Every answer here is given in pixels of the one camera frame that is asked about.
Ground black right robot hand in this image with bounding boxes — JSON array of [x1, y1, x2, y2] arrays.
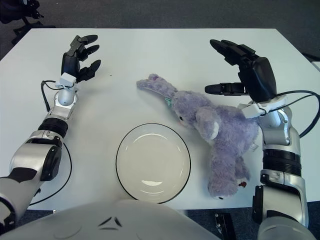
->
[[204, 38, 278, 103]]

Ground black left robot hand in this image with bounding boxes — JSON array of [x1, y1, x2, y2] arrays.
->
[[61, 34, 102, 84]]

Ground purple plush bunny doll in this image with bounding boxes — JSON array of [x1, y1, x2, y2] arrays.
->
[[136, 73, 260, 201]]

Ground white plate with black rim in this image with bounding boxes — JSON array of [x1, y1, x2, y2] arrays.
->
[[115, 122, 192, 204]]

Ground black office chair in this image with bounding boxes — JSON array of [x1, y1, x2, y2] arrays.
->
[[0, 0, 56, 46]]

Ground silver robot torso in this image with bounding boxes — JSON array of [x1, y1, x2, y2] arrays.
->
[[0, 199, 221, 240]]

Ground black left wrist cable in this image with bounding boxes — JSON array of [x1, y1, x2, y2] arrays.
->
[[40, 79, 66, 113]]

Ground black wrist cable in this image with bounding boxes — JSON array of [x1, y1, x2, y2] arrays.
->
[[40, 79, 66, 113], [257, 91, 320, 139]]

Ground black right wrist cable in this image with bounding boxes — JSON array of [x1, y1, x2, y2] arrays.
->
[[257, 91, 320, 139]]

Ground black left elbow cable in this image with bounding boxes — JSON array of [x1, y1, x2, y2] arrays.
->
[[29, 143, 73, 206]]

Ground black bracket under table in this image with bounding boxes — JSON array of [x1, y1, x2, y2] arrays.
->
[[214, 212, 236, 238]]

